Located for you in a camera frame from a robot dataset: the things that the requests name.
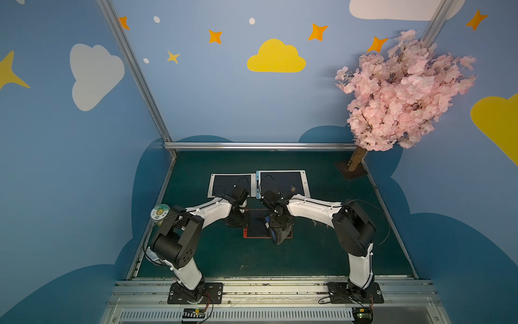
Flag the pink cherry blossom tree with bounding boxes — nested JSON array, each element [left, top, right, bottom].
[[335, 30, 477, 179]]

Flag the right controller board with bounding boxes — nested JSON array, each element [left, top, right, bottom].
[[352, 308, 374, 324]]

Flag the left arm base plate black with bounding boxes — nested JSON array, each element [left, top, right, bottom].
[[167, 282, 223, 305]]

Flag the left controller board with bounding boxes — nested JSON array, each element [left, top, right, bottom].
[[182, 308, 209, 322]]

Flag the controller board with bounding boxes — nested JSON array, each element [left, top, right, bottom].
[[352, 308, 374, 324], [182, 308, 209, 322]]

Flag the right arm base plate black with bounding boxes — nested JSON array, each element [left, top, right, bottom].
[[326, 282, 384, 306]]

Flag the aluminium mounting rail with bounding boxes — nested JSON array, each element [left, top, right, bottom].
[[101, 275, 451, 323]]

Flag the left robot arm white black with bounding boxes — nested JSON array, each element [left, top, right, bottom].
[[144, 185, 250, 292]]

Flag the red framed drawing tablet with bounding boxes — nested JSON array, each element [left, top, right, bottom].
[[244, 209, 271, 239]]

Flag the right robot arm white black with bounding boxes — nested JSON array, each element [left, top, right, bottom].
[[260, 190, 376, 290]]

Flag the grey blue wiping cloth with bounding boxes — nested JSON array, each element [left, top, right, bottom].
[[268, 227, 293, 245]]

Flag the white framed drawing tablet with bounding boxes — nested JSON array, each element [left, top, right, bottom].
[[207, 174, 257, 198]]

